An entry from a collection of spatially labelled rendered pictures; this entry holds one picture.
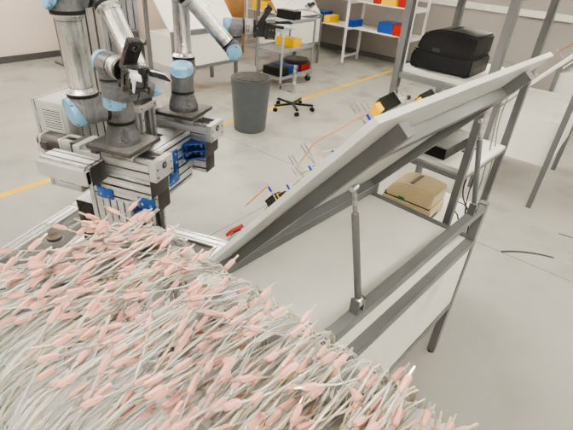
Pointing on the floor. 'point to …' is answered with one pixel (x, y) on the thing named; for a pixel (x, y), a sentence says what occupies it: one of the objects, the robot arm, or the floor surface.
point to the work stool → (293, 81)
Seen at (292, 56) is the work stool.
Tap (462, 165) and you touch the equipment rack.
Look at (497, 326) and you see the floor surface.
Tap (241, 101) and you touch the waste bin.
